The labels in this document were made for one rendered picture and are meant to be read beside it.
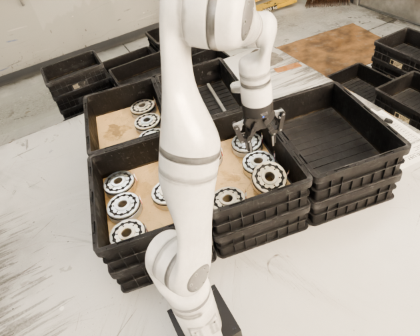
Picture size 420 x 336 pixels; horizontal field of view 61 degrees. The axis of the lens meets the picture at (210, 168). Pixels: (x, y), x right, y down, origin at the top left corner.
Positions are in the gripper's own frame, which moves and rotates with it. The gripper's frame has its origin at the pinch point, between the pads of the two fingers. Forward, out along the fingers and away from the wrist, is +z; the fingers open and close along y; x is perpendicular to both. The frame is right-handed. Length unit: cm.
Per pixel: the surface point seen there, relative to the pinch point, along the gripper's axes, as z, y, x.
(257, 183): 14.1, -2.1, -0.6
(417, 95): 66, 117, 71
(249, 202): 8.4, -7.9, -11.1
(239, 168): 18.5, -4.0, 11.6
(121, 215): 14.8, -43.2, 4.2
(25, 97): 100, -148, 275
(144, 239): 8.3, -36.3, -12.0
